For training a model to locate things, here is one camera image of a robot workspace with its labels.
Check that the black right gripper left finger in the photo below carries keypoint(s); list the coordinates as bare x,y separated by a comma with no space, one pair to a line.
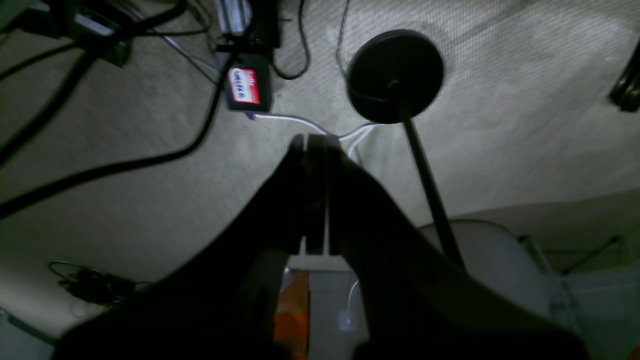
221,304

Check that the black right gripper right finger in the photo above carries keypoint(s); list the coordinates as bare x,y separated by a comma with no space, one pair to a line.
420,305

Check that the black box red label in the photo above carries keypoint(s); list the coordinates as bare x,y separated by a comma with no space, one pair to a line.
248,86

